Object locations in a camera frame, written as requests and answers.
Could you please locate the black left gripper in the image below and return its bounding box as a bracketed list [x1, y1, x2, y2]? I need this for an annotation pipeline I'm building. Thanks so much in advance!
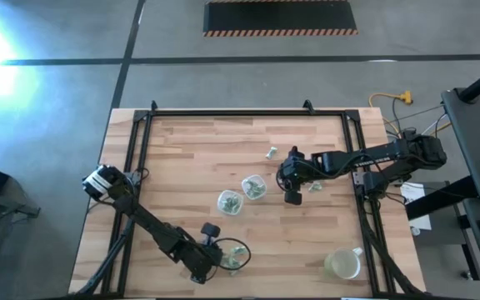
[183, 245, 235, 285]

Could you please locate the clear round plastic container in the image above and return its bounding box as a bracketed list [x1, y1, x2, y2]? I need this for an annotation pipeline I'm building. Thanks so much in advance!
[240, 173, 268, 202]
[216, 189, 245, 217]

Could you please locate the white paper sheet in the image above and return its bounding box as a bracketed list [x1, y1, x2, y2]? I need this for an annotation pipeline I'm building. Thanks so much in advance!
[398, 181, 433, 233]

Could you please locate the black mat with striped edge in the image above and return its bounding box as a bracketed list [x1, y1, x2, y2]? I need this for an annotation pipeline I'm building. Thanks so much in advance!
[202, 0, 359, 38]

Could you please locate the grey desk top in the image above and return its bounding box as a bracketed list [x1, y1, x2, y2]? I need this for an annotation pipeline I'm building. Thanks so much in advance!
[440, 86, 480, 202]

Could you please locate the dark metal stand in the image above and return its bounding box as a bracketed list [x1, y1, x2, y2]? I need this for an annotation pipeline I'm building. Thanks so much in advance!
[0, 187, 41, 228]

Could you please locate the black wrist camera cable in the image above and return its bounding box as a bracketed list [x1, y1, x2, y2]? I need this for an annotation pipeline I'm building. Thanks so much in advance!
[212, 236, 253, 272]

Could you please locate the black aluminium rig frame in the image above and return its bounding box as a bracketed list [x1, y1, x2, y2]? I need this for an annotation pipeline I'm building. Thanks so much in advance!
[71, 98, 431, 300]

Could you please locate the pale translucent cup with handle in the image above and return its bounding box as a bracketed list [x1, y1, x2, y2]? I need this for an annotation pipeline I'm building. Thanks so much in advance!
[322, 246, 364, 281]

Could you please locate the yellow extension cord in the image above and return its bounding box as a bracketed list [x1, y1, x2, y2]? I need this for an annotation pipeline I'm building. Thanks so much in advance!
[367, 90, 414, 138]

